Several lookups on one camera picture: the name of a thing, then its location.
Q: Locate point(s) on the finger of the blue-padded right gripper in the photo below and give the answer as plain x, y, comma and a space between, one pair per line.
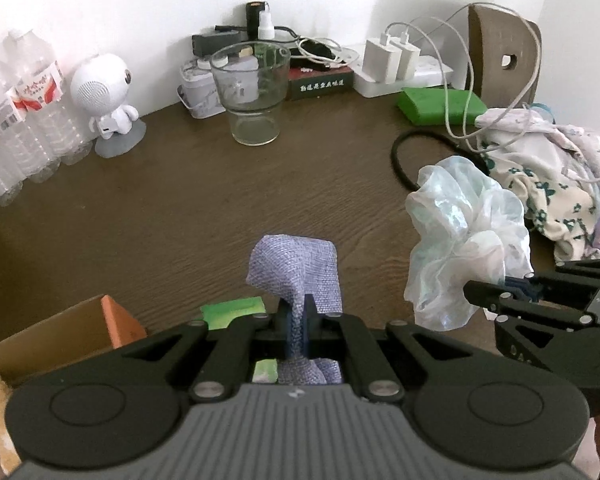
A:
346, 339

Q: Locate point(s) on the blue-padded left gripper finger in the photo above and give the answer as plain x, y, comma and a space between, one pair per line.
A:
231, 354

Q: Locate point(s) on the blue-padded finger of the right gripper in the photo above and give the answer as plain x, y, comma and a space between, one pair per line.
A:
523, 289

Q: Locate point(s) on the purple drawstring cloth pouch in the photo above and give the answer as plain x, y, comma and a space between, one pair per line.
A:
291, 268

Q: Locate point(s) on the translucent plastic bag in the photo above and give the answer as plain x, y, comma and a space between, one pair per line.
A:
471, 229

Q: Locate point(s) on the green tissue packet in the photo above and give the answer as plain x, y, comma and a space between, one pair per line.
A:
219, 316

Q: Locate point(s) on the floral cloth pile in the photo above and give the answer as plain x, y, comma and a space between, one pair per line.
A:
553, 169

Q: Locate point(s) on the orange cardboard box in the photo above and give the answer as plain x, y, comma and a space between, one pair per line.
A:
91, 327

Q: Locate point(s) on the black hair band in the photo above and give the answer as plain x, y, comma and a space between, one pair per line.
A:
398, 170

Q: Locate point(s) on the green rectangular case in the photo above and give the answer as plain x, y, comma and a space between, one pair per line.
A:
425, 107

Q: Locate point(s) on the white power strip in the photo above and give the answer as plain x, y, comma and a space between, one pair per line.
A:
428, 74

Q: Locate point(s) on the brown cardboard piece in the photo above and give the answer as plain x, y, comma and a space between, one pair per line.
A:
502, 52

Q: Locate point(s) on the white metal tin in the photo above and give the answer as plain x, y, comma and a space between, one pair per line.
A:
197, 90

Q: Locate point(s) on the dark tea box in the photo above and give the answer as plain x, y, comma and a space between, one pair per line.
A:
305, 83

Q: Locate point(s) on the clear glass cup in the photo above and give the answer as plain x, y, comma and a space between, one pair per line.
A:
252, 82

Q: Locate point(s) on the right white charger plug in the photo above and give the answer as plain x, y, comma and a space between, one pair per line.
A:
409, 58

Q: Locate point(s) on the white charger plug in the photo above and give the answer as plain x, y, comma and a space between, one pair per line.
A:
409, 58
381, 61

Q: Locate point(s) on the left white charger plug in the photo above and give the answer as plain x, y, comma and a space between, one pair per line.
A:
381, 61

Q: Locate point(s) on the black power adapter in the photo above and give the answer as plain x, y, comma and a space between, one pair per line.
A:
207, 43

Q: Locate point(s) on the white robot-shaped speaker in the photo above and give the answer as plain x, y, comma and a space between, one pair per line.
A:
100, 87

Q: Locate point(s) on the small white spray bottle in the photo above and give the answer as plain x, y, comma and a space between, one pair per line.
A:
266, 28

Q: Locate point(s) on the black cylindrical bottle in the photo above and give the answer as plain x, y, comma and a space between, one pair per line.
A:
252, 13

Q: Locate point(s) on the middle clear water bottle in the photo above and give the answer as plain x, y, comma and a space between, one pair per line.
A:
23, 141

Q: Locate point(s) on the right clear water bottle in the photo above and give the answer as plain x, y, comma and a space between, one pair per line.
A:
43, 90

